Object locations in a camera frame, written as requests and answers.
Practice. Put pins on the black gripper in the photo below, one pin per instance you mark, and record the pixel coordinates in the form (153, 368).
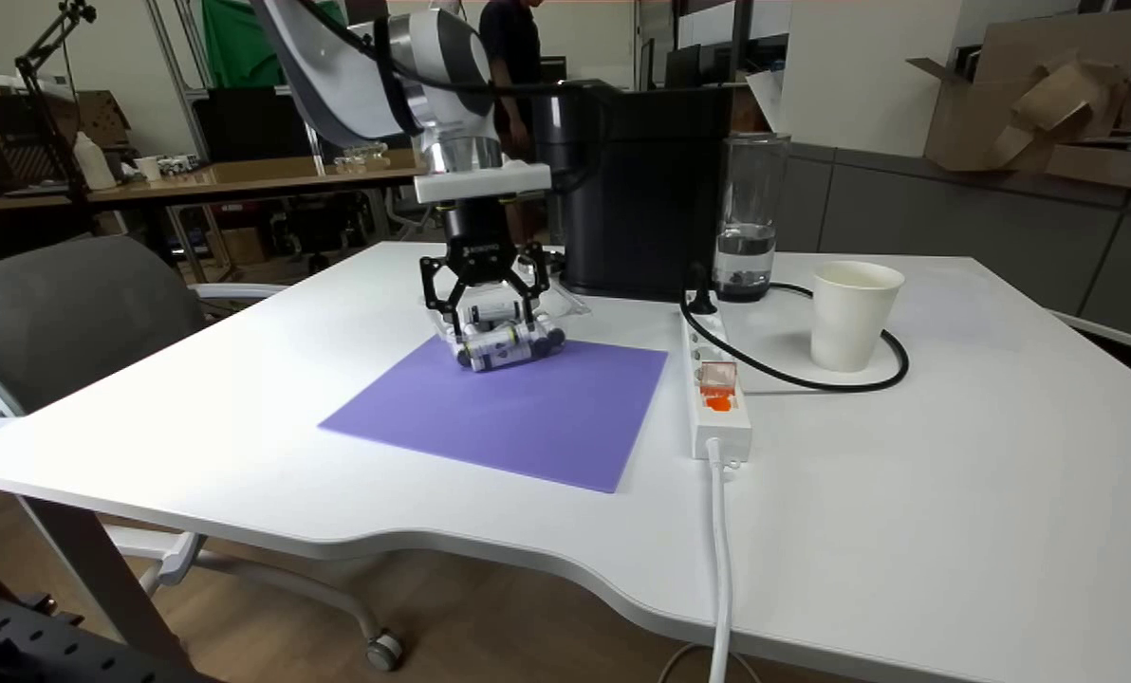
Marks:
(483, 234)

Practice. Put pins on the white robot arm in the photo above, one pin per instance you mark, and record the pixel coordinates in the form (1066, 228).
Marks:
(339, 75)

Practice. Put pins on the purple mat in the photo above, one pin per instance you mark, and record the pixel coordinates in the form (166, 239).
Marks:
(531, 419)

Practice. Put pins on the brown cardboard box stack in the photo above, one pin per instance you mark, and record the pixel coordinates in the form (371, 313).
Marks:
(11, 127)

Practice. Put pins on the open cardboard box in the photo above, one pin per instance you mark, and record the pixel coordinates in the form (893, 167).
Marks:
(1036, 115)

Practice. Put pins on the white tube orange band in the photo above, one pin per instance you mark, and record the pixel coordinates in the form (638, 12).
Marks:
(549, 335)

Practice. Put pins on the clear plastic bag with items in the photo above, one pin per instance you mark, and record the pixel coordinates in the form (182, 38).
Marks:
(569, 307)

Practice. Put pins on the black coffee machine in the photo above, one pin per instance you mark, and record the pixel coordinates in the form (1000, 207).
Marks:
(646, 192)

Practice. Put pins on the glass carafe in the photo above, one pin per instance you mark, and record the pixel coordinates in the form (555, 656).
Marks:
(745, 251)

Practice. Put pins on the wooden table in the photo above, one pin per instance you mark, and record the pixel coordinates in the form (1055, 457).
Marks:
(249, 175)

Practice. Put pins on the white power strip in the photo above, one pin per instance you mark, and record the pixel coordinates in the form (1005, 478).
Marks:
(724, 412)

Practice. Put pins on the black monitor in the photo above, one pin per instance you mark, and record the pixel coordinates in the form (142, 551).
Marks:
(252, 127)

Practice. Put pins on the green cloth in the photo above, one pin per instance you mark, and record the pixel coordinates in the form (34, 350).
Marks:
(237, 44)

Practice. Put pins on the white paper cup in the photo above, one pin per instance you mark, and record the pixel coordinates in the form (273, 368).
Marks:
(855, 316)

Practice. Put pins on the white jug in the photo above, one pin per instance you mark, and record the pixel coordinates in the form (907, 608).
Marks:
(93, 165)

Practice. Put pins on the grey office chair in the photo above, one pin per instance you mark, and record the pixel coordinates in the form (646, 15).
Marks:
(74, 316)

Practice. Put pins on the white board panel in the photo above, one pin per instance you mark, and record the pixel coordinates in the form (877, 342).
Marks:
(870, 75)

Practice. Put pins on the grey counter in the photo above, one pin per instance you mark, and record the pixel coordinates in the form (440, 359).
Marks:
(971, 228)

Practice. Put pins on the grey table leg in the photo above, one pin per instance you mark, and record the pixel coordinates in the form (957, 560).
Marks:
(97, 583)

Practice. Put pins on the black perforated rack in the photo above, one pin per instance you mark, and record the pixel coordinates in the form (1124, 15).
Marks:
(36, 645)

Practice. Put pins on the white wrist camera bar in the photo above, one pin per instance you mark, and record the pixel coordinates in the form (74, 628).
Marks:
(483, 183)

